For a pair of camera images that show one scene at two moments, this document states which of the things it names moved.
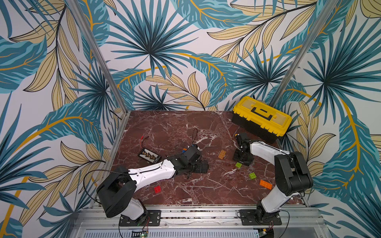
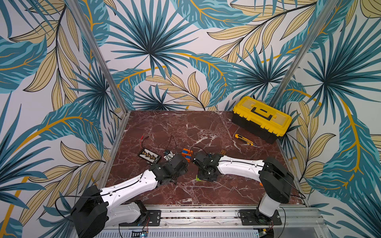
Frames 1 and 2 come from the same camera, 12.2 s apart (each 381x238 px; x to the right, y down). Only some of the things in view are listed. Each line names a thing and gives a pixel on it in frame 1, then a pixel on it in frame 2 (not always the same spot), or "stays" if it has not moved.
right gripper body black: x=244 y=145 → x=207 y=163
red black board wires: x=141 y=144 stays
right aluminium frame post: x=304 y=53 stays
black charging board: x=150 y=155 stays
